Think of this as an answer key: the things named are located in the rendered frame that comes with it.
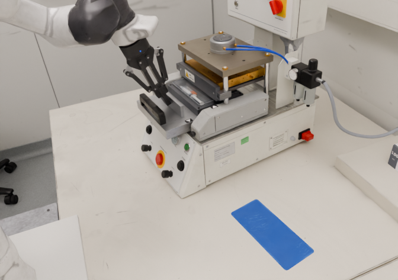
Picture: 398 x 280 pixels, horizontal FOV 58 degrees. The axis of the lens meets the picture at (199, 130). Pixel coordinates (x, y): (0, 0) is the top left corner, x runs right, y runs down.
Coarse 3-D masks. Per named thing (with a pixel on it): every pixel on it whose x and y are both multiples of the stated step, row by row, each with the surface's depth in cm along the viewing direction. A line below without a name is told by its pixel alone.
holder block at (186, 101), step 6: (168, 90) 120; (174, 90) 116; (180, 96) 113; (186, 96) 112; (234, 96) 110; (186, 102) 110; (192, 102) 108; (216, 102) 107; (192, 108) 107; (198, 108) 105; (204, 108) 106; (198, 114) 106
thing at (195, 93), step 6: (180, 84) 117; (186, 84) 117; (192, 84) 116; (186, 90) 113; (192, 90) 113; (198, 90) 113; (192, 96) 110; (198, 96) 109; (204, 96) 109; (198, 102) 106; (204, 102) 106
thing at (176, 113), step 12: (156, 96) 118; (168, 96) 110; (144, 108) 112; (168, 108) 111; (180, 108) 105; (156, 120) 106; (168, 120) 106; (180, 120) 105; (168, 132) 102; (180, 132) 104
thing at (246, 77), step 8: (192, 64) 116; (200, 64) 116; (200, 72) 111; (208, 72) 110; (240, 72) 109; (248, 72) 108; (256, 72) 109; (216, 80) 106; (232, 80) 106; (240, 80) 108; (248, 80) 109; (256, 80) 111; (232, 88) 107
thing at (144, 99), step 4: (140, 96) 111; (144, 96) 110; (140, 100) 113; (144, 100) 109; (148, 100) 108; (140, 104) 114; (144, 104) 114; (148, 104) 107; (152, 104) 106; (148, 108) 109; (152, 108) 105; (156, 108) 104; (160, 108) 104; (152, 112) 106; (156, 112) 103; (160, 112) 102; (156, 116) 104; (160, 116) 102; (164, 116) 103; (160, 120) 103; (164, 120) 103; (160, 124) 103
